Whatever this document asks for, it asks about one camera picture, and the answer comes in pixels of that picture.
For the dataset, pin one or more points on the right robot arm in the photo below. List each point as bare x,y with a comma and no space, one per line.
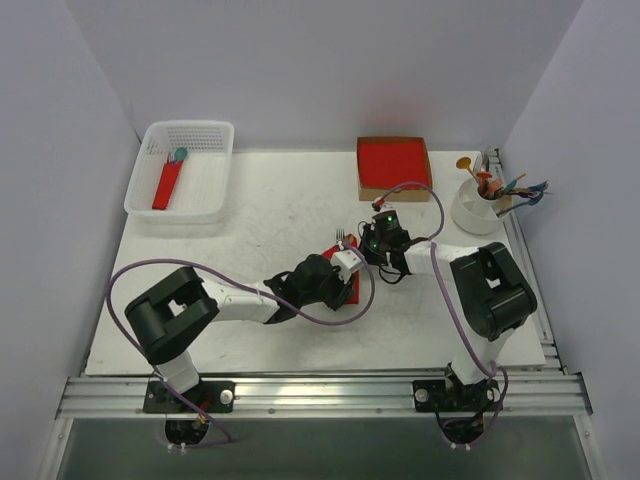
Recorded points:
483,288

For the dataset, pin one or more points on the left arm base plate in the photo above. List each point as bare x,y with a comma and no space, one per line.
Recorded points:
210,396

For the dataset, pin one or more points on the cardboard box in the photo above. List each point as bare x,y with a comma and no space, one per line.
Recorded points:
410,191

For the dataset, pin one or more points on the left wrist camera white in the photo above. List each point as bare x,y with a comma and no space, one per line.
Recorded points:
347,262

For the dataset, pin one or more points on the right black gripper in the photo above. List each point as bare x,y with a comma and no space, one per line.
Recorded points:
378,221

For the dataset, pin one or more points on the white utensil cup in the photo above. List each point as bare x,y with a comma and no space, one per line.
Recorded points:
473,213

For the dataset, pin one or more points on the orange plastic spoon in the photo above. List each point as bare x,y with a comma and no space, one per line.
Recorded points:
464,163

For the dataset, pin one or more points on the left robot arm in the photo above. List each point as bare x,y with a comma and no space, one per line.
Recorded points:
169,316

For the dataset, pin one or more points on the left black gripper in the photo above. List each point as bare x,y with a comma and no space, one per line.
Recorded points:
342,290

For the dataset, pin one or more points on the red paper napkin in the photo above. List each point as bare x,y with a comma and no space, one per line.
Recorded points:
328,254

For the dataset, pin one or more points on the aluminium mounting rail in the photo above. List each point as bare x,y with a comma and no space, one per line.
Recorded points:
547,393

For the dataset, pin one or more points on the stack of red napkins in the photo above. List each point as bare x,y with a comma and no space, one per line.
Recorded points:
384,162

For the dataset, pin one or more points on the rolled red napkin bundle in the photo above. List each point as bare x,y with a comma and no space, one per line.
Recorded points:
166,185

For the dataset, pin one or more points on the white plastic perforated basket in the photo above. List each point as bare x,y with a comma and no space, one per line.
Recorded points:
201,188

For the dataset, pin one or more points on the orange plastic fork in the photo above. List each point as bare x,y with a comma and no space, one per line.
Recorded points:
487,183

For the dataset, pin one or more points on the teal spoon in basket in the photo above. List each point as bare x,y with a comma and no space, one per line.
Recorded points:
180,154

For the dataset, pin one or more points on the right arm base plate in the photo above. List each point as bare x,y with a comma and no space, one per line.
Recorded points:
449,395

